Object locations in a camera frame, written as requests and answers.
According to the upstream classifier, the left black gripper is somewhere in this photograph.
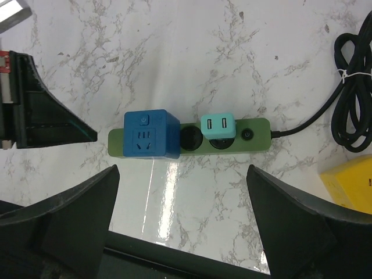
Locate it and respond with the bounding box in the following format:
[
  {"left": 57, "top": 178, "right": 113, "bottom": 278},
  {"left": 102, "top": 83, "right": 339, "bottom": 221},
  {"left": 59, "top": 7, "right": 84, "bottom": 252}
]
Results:
[{"left": 1, "top": 48, "right": 98, "bottom": 150}]

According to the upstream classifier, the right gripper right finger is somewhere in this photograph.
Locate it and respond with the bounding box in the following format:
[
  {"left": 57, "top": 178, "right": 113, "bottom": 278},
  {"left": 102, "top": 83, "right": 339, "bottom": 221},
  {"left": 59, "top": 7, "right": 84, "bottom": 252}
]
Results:
[{"left": 246, "top": 165, "right": 371, "bottom": 278}]

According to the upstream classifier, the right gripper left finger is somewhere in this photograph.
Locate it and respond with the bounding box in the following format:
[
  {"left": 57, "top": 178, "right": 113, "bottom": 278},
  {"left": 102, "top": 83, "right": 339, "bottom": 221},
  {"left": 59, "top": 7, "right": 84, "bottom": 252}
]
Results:
[{"left": 1, "top": 165, "right": 120, "bottom": 278}]

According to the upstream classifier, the blue cube socket adapter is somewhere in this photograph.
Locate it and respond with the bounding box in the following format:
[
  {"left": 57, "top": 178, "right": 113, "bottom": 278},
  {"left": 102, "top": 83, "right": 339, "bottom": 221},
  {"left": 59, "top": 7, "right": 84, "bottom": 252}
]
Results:
[{"left": 123, "top": 109, "right": 181, "bottom": 159}]

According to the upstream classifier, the green power strip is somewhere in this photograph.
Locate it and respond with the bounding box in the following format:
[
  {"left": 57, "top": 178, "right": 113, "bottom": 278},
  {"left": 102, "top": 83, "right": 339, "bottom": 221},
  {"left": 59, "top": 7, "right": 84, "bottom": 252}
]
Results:
[{"left": 108, "top": 118, "right": 271, "bottom": 158}]

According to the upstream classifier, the teal plug adapter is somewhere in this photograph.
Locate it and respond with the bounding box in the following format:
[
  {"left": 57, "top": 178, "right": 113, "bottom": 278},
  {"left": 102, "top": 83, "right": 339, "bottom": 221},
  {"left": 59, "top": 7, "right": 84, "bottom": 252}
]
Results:
[{"left": 200, "top": 113, "right": 236, "bottom": 140}]

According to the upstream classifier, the yellow cube socket adapter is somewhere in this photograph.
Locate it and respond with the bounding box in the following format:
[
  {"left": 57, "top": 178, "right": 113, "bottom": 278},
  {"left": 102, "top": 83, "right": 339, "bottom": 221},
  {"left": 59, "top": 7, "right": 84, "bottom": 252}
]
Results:
[{"left": 320, "top": 155, "right": 372, "bottom": 214}]

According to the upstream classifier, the black power cord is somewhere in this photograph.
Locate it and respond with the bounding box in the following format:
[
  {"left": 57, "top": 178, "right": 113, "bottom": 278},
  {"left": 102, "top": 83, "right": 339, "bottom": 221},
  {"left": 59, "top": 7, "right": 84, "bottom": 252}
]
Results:
[{"left": 270, "top": 10, "right": 372, "bottom": 153}]

